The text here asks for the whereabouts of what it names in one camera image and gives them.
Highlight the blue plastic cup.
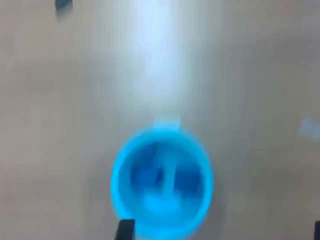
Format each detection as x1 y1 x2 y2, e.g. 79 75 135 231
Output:
110 116 215 240

